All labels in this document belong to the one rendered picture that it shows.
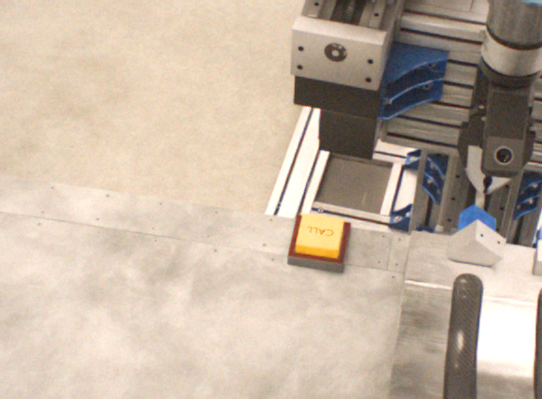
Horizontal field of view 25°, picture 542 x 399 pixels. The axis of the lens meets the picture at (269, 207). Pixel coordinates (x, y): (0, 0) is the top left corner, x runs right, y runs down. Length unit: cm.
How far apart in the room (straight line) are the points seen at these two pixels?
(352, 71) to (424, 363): 49
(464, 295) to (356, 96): 43
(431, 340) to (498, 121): 30
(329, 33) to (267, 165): 122
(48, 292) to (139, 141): 136
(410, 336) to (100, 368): 41
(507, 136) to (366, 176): 126
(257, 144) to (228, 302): 137
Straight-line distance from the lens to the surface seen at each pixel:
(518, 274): 165
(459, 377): 154
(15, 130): 311
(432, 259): 164
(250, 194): 291
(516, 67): 141
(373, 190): 265
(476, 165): 154
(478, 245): 162
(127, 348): 165
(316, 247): 171
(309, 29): 180
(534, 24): 138
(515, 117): 144
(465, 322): 160
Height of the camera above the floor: 214
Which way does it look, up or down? 48 degrees down
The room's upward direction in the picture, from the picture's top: 2 degrees clockwise
